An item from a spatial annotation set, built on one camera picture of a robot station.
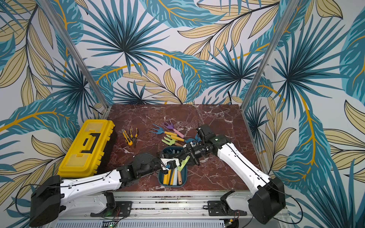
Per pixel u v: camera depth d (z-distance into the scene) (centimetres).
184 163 58
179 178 82
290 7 69
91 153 75
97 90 107
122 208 73
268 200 39
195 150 61
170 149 88
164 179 79
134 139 99
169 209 75
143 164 54
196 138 65
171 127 106
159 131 104
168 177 81
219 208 73
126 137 100
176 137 100
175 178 80
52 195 45
